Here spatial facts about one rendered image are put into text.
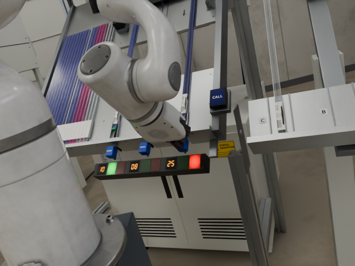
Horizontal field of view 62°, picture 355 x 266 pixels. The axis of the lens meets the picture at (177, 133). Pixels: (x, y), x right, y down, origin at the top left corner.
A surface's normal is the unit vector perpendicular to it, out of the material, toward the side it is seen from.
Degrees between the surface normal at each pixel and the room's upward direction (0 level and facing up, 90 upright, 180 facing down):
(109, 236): 0
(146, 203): 90
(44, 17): 90
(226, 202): 90
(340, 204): 90
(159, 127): 130
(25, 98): 81
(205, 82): 42
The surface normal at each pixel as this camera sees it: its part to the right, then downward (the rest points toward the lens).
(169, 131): -0.02, 0.88
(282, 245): -0.25, -0.92
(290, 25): -0.03, 0.32
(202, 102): -0.42, -0.44
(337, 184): -0.31, 0.37
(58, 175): 0.90, -0.11
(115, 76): 0.60, 0.52
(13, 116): 0.73, -0.05
